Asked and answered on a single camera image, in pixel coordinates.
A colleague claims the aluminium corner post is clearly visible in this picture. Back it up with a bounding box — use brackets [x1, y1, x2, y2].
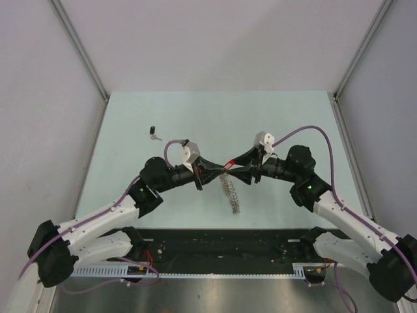
[332, 0, 395, 98]
[48, 0, 110, 102]

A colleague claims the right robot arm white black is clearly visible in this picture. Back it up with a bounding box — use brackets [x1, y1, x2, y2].
[229, 145, 416, 303]

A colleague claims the key with red tag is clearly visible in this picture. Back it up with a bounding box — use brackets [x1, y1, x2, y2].
[224, 160, 235, 170]

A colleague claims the key with black tag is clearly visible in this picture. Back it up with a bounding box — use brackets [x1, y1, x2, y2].
[149, 126, 162, 141]

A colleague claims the white slotted cable duct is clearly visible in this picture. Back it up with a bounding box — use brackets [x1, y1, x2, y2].
[71, 263, 330, 280]

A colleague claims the left aluminium corner post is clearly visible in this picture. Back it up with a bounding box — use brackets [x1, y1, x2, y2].
[48, 0, 110, 102]

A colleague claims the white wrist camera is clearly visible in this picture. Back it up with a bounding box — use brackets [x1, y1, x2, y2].
[253, 131, 275, 164]
[181, 140, 200, 173]

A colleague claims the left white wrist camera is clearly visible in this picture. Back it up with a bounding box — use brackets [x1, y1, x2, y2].
[181, 140, 200, 173]

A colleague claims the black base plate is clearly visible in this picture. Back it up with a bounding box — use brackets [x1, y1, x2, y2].
[126, 228, 334, 267]

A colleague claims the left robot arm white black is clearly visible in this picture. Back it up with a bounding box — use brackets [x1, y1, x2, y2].
[27, 157, 226, 288]

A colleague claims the silver disc keyring with keys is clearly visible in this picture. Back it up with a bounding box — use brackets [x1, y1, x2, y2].
[219, 173, 240, 214]

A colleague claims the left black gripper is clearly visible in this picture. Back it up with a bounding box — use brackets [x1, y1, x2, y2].
[154, 155, 225, 193]

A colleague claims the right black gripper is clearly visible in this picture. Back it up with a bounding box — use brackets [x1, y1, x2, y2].
[227, 146, 298, 185]

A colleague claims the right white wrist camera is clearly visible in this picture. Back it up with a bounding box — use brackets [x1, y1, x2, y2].
[253, 131, 275, 164]

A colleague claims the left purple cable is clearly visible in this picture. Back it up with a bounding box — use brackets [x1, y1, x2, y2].
[18, 139, 190, 296]

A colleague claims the right aluminium corner post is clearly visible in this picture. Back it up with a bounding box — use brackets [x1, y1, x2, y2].
[332, 0, 395, 98]

